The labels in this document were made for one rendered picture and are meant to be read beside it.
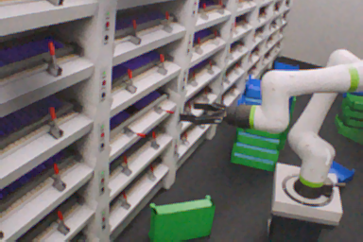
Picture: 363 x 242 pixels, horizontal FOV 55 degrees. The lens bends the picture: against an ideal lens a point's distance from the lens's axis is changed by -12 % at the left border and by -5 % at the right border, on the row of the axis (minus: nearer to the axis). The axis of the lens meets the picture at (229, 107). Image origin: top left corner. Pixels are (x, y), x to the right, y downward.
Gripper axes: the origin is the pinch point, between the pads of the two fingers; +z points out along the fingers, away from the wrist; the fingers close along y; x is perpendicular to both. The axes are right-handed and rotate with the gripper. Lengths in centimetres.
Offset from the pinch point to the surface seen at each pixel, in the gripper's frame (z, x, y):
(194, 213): 2, -50, -1
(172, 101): 22.7, -7.5, 29.8
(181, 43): 15.6, 22.1, 30.4
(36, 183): 27, -4, -61
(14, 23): 10, 46, -71
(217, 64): 23, -6, 100
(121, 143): 21.9, -8.1, -19.2
